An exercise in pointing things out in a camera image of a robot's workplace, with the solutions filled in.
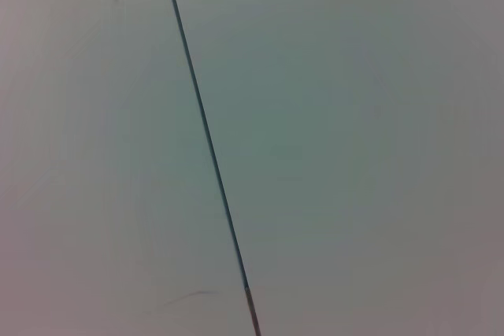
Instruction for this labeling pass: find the dark panel joint line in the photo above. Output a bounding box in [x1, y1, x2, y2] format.
[161, 0, 262, 336]

